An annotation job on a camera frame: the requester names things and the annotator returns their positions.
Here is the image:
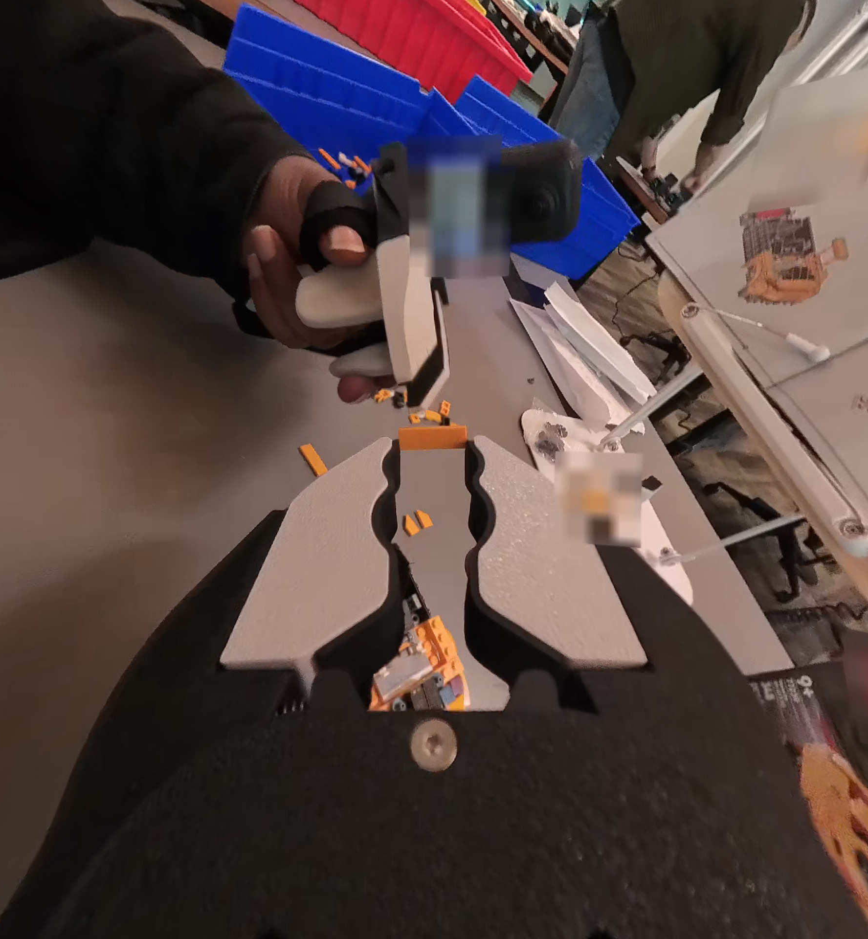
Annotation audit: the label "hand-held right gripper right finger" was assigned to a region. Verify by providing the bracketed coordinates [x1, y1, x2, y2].
[465, 434, 650, 713]

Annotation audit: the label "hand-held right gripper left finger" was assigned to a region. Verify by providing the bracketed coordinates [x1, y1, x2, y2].
[220, 436, 405, 713]

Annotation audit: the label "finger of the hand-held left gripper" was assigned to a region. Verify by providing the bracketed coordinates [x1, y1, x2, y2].
[378, 233, 436, 387]
[406, 281, 452, 409]

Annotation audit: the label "pile of small lego pieces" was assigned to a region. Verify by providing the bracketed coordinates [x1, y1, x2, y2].
[372, 387, 455, 428]

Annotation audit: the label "long orange lego plate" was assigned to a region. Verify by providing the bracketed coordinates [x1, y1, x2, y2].
[397, 424, 470, 451]

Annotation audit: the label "partly built lego car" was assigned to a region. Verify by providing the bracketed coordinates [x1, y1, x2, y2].
[369, 543, 473, 714]

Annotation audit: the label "person's left forearm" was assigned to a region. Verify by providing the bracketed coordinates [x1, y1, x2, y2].
[0, 0, 313, 286]

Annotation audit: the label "small orange white lego pieces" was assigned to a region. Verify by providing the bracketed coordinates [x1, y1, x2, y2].
[318, 147, 373, 186]

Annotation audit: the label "lego instruction booklet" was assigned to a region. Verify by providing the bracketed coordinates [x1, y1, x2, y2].
[645, 73, 868, 547]

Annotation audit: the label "lego set box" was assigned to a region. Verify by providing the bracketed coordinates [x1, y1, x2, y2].
[748, 627, 868, 939]

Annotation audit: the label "person's left hand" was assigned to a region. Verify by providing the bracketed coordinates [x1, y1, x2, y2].
[242, 156, 398, 406]

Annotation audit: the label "blue plastic bin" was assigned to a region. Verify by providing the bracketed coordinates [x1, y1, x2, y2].
[425, 73, 568, 148]
[509, 147, 642, 282]
[223, 3, 435, 198]

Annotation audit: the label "white book stand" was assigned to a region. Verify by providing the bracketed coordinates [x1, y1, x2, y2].
[519, 271, 868, 628]

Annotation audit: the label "white paper bag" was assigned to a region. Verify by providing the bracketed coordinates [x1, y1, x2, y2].
[509, 297, 634, 435]
[544, 282, 658, 406]

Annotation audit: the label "clear bag of black parts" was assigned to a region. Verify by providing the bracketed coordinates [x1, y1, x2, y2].
[531, 400, 573, 465]

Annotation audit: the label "office chair base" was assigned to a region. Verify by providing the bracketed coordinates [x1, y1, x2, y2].
[616, 330, 699, 382]
[704, 477, 842, 604]

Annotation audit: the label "red plastic bin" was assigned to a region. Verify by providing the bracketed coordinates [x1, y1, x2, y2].
[293, 0, 535, 90]

